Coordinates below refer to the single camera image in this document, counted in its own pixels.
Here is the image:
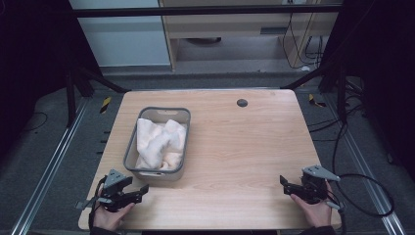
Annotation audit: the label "black metal stand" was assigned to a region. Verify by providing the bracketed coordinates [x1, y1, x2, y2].
[279, 60, 349, 125]
[64, 63, 132, 129]

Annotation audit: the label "beige plastic basket grey rim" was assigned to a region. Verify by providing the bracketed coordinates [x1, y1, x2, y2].
[122, 106, 192, 183]

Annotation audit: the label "white crumpled towel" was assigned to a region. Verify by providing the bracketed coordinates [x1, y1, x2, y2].
[134, 117, 188, 171]

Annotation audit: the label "person's right hand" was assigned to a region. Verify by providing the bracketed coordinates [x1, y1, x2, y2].
[290, 181, 334, 229]

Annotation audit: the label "yellow black floor tape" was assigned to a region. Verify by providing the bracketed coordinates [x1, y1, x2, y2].
[99, 96, 113, 115]
[307, 93, 328, 109]

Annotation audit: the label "light wooden shelf unit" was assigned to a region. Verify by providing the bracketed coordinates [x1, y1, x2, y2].
[158, 0, 345, 71]

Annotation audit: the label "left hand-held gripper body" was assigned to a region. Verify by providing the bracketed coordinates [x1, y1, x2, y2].
[75, 167, 135, 213]

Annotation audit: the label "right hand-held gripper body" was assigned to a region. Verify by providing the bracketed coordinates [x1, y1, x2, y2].
[300, 164, 346, 212]

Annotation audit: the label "thin black floor cable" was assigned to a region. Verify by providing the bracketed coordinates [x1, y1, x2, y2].
[22, 111, 49, 133]

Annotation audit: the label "aluminium floor rail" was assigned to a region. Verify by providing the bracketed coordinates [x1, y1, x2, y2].
[322, 93, 408, 235]
[11, 97, 90, 235]

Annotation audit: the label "black floor cables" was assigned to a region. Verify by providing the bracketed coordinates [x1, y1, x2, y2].
[306, 77, 371, 143]

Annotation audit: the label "person's left hand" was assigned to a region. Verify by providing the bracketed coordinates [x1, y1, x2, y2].
[92, 201, 136, 232]

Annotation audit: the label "white cabinet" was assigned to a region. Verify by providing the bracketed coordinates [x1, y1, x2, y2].
[69, 0, 172, 69]

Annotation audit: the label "black hanging cables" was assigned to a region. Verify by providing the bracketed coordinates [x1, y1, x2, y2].
[281, 12, 325, 71]

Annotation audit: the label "black horizontal frame bar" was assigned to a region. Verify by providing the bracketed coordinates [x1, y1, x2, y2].
[69, 4, 345, 19]

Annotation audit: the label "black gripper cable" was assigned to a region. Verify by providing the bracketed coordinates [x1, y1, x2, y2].
[331, 121, 395, 235]
[87, 175, 109, 230]

